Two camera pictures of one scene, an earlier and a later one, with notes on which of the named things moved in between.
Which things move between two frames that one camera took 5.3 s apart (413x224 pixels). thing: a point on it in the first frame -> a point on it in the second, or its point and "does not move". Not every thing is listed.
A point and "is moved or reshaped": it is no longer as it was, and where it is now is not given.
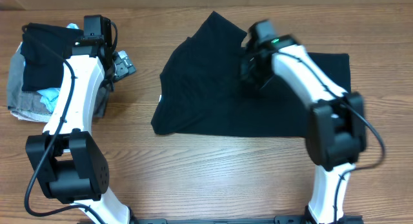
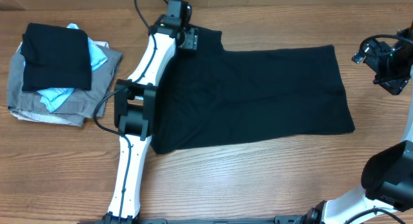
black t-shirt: [203, 90] is moved or reshaped
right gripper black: [248, 76] -> [394, 84]
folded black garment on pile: [44, 50] does not move
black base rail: [279, 219] does not move
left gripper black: [124, 66] -> [190, 40]
